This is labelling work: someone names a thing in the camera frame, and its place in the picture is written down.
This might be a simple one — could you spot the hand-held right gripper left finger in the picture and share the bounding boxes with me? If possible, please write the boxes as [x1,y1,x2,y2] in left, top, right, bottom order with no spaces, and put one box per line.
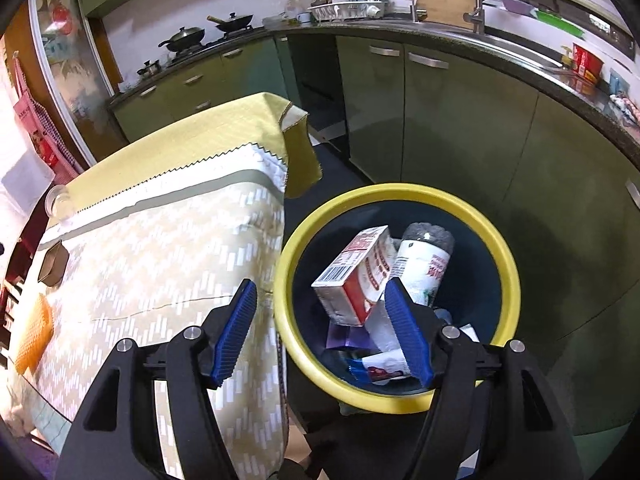
[52,277,258,480]

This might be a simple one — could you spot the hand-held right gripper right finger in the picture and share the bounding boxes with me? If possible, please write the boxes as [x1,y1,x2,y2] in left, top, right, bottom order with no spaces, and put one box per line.
[384,277,583,480]

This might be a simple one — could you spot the blue snack wrapper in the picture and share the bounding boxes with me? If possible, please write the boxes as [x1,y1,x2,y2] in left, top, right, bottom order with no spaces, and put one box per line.
[347,350,416,386]

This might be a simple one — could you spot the purple carton box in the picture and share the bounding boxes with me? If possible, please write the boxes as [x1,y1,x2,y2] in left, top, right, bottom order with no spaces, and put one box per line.
[325,321,381,352]

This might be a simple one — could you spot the white and red milk carton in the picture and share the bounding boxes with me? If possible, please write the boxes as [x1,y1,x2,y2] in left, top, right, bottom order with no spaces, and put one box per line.
[311,225,401,327]

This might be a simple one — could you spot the white plastic bottle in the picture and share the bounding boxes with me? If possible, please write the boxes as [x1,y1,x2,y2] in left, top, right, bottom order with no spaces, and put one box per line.
[392,222,456,308]

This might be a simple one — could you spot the yellow rimmed dark blue bin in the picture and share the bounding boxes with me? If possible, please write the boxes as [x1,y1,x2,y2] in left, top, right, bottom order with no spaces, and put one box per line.
[273,183,522,412]

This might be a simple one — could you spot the yellow patterned tablecloth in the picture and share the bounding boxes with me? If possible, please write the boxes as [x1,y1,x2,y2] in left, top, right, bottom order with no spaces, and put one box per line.
[10,91,323,480]

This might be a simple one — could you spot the small metal tin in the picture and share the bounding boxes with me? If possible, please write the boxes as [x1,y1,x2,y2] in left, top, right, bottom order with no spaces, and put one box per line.
[37,241,70,286]

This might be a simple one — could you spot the orange cloth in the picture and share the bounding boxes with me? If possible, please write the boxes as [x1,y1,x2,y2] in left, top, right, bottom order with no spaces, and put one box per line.
[14,292,55,376]

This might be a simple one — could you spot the green kitchen cabinets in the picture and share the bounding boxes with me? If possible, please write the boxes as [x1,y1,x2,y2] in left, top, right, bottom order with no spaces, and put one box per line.
[110,30,640,436]

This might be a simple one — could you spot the clear glass cup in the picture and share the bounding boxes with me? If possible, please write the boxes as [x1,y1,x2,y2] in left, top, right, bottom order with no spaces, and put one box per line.
[45,185,76,223]

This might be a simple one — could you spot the lidded steel pan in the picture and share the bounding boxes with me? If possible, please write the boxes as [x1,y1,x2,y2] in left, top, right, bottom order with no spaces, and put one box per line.
[158,26,206,53]

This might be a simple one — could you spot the steel sink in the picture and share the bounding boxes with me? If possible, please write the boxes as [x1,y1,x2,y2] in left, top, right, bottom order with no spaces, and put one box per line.
[482,22,566,68]

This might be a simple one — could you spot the black wok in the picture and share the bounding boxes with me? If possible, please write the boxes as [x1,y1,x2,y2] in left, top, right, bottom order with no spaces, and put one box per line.
[206,11,254,36]

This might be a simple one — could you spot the floral glass door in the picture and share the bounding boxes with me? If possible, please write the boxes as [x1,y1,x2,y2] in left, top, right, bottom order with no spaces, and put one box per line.
[30,0,118,166]

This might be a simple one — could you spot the red instant noodle cup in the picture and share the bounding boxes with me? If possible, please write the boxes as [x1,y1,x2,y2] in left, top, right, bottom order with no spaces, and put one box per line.
[571,42,606,83]

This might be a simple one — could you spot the white dish rack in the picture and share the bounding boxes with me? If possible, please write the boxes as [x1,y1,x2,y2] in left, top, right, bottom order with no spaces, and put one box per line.
[307,1,388,23]

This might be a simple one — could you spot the wooden cutting board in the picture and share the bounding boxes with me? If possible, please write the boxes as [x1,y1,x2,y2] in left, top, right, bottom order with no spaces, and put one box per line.
[415,0,478,28]

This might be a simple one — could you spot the green plastic board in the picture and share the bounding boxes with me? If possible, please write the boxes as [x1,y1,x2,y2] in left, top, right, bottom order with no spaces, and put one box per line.
[535,7,586,38]

